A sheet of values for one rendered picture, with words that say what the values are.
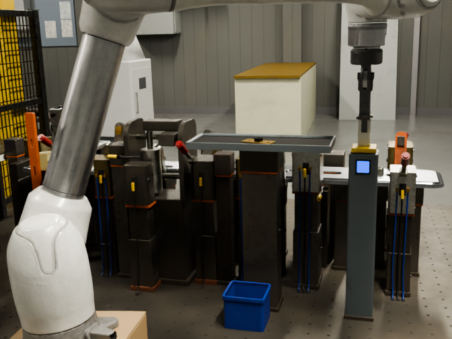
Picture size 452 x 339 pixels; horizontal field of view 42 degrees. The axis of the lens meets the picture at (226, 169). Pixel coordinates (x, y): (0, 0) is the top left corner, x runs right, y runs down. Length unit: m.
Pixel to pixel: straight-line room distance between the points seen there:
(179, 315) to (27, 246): 0.56
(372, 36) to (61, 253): 0.83
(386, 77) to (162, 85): 3.83
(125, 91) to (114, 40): 6.43
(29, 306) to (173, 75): 9.28
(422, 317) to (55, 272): 0.95
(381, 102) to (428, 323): 7.90
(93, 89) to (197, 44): 8.89
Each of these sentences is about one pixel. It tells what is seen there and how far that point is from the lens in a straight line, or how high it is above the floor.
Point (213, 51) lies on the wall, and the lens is 10.16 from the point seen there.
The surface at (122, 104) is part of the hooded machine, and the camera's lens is 7.84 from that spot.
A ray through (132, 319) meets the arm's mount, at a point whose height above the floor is 0.81.
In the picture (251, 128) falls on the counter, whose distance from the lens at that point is 7.38.
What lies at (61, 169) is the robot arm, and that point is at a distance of 1.39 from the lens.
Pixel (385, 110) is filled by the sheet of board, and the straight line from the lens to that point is 9.40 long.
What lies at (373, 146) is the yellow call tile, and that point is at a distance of 1.48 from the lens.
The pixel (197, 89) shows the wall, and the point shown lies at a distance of 10.29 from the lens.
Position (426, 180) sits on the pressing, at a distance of 1.80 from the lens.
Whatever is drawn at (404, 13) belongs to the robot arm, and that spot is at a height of 1.47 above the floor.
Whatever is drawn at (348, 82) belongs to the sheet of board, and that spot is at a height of 0.57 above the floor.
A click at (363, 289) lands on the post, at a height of 0.79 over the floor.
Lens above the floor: 1.45
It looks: 14 degrees down
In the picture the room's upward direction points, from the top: 2 degrees counter-clockwise
